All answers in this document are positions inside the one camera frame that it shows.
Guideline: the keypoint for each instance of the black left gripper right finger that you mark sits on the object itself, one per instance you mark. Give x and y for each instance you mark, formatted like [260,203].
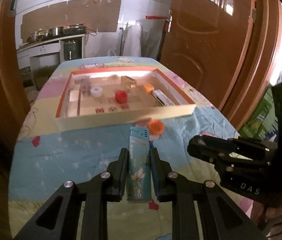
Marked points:
[199,210]

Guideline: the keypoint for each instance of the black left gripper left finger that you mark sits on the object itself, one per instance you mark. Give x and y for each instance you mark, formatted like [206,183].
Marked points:
[82,205]

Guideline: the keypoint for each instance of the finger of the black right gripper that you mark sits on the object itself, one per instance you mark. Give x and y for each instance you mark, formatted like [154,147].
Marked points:
[216,139]
[209,155]

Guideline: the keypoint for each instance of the teal floral lighter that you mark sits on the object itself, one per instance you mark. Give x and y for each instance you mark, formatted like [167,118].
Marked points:
[139,174]

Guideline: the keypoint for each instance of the clear patterned lighter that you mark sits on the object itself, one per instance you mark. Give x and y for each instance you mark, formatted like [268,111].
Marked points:
[85,84]

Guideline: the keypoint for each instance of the person's right hand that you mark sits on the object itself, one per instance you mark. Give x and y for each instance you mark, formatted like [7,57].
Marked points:
[268,220]

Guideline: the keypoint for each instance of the cartoon print tablecloth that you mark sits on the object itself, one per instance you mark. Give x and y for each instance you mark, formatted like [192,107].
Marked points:
[45,157]

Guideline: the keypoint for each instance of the orange open bottle cap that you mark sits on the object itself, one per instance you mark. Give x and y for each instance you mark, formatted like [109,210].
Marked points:
[156,127]

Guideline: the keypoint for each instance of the white hello kitty lighter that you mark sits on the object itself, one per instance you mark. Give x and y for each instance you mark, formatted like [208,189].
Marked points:
[162,98]

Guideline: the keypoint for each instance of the orange flat bottle cap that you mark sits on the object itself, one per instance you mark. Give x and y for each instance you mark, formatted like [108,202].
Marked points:
[148,88]

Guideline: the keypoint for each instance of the orange rimmed cardboard tray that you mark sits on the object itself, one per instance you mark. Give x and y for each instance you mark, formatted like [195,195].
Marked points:
[77,110]

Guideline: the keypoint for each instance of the red bottle cap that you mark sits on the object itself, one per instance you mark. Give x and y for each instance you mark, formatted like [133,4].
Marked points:
[121,96]

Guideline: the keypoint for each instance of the white bottle cap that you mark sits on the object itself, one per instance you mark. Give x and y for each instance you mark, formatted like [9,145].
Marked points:
[96,92]

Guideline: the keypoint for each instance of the brown wooden door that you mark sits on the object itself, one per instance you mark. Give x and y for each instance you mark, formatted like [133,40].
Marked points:
[206,44]

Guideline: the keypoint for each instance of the gold rectangular box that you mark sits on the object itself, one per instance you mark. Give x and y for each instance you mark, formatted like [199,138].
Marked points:
[128,81]

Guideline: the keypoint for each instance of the green air fryer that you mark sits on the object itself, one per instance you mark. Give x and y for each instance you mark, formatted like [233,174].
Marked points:
[72,50]

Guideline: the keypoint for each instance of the white kitchen counter cabinet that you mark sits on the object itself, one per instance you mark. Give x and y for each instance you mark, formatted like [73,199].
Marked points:
[30,55]

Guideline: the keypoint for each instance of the black gas stove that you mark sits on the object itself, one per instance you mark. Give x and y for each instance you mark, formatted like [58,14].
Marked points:
[75,29]

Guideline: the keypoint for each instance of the steel cooking pot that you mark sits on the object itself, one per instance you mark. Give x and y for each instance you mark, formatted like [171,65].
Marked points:
[56,31]

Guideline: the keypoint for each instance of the brown left door frame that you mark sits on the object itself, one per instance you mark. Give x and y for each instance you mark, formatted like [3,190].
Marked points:
[14,105]

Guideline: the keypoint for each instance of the cardboard wall sheet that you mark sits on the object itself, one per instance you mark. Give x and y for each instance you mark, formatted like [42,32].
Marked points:
[99,15]

